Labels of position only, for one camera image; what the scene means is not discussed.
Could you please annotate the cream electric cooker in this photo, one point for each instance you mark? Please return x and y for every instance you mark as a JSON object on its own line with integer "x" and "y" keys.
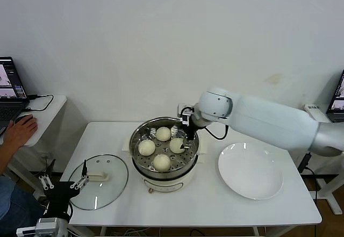
{"x": 166, "y": 185}

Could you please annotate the black computer mouse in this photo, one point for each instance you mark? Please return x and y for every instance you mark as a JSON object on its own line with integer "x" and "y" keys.
{"x": 18, "y": 117}

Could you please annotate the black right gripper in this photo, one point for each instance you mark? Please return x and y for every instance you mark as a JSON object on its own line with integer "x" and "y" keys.
{"x": 190, "y": 132}

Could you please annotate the white steamed baozi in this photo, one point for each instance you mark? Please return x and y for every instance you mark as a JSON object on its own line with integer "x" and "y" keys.
{"x": 163, "y": 134}
{"x": 146, "y": 147}
{"x": 161, "y": 162}
{"x": 175, "y": 144}

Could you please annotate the white wall socket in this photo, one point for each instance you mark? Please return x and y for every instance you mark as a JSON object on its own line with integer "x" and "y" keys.
{"x": 46, "y": 157}

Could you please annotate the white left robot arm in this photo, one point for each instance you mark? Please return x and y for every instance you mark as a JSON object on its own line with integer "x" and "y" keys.
{"x": 62, "y": 229}

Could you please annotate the blue jeans leg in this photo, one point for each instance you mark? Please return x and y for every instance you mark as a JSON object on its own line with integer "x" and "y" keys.
{"x": 13, "y": 207}

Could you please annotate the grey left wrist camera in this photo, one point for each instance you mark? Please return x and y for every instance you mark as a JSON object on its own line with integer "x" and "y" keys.
{"x": 47, "y": 225}

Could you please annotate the black open laptop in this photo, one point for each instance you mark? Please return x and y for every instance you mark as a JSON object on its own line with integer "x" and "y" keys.
{"x": 338, "y": 105}
{"x": 10, "y": 100}

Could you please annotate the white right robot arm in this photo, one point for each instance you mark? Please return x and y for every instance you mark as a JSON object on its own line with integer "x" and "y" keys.
{"x": 268, "y": 118}

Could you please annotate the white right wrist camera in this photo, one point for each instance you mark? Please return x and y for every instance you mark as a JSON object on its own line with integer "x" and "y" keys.
{"x": 186, "y": 118}

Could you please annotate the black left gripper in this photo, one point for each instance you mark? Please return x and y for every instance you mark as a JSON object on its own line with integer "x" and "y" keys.
{"x": 59, "y": 192}

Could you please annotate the bare person forearm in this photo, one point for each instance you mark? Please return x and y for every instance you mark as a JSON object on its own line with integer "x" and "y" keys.
{"x": 5, "y": 156}

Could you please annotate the white side desk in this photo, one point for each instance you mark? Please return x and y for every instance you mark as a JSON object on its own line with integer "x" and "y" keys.
{"x": 45, "y": 118}
{"x": 322, "y": 114}

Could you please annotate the black power adapter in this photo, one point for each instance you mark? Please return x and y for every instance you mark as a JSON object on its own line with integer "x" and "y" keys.
{"x": 305, "y": 163}

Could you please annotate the white round plate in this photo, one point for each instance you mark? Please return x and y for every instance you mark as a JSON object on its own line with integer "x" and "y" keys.
{"x": 250, "y": 171}

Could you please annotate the stainless steel steamer basket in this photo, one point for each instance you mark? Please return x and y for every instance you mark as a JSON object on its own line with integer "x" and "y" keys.
{"x": 166, "y": 176}

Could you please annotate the person right hand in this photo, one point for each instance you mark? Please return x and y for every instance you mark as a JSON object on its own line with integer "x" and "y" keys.
{"x": 21, "y": 130}

